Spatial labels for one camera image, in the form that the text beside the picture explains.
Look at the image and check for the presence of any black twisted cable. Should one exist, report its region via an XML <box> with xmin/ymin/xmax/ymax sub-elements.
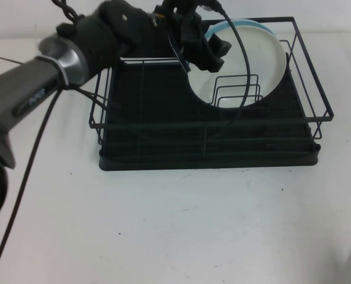
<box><xmin>52</xmin><ymin>0</ymin><xmax>86</xmax><ymax>22</ymax></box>

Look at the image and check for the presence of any black wire dish rack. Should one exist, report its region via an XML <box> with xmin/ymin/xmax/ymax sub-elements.
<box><xmin>88</xmin><ymin>16</ymin><xmax>334</xmax><ymax>154</ymax></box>

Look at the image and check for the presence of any white round plate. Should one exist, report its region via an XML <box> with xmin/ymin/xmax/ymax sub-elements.
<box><xmin>186</xmin><ymin>27</ymin><xmax>287</xmax><ymax>109</ymax></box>

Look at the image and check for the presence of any black camera cable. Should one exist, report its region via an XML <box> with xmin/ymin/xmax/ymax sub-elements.
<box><xmin>215</xmin><ymin>4</ymin><xmax>253</xmax><ymax>134</ymax></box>

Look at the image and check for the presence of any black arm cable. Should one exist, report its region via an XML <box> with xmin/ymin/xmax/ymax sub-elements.
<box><xmin>0</xmin><ymin>85</ymin><xmax>64</xmax><ymax>280</ymax></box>

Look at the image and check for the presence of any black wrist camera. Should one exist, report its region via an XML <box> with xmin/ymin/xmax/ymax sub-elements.
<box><xmin>154</xmin><ymin>0</ymin><xmax>225</xmax><ymax>21</ymax></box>

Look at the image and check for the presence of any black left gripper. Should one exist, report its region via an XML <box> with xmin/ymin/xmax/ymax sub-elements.
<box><xmin>151</xmin><ymin>8</ymin><xmax>233</xmax><ymax>73</ymax></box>

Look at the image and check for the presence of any light blue round plate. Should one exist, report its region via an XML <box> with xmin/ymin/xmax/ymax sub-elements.
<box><xmin>202</xmin><ymin>18</ymin><xmax>279</xmax><ymax>41</ymax></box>

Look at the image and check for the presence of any black dish drying rack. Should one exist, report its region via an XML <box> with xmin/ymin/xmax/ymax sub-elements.
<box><xmin>99</xmin><ymin>52</ymin><xmax>321</xmax><ymax>172</ymax></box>

